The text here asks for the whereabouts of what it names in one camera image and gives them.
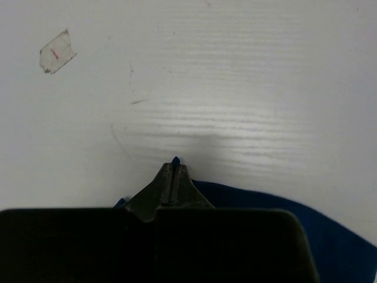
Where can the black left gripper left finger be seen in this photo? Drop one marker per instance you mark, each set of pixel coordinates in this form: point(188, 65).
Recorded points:
point(84, 244)

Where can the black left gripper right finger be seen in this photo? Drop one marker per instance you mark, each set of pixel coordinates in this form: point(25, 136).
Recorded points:
point(234, 245)

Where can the blue t shirt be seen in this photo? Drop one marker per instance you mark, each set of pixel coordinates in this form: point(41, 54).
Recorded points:
point(340, 255)

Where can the white tape piece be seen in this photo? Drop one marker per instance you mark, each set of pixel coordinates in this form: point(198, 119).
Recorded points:
point(57, 53)

